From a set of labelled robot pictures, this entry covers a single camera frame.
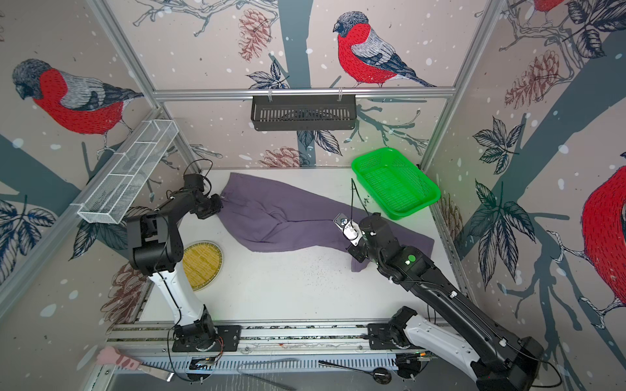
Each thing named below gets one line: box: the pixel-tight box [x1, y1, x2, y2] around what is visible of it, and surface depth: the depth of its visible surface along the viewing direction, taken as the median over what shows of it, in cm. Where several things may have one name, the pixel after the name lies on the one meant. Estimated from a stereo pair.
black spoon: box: [317, 360, 393, 386], surface depth 68 cm
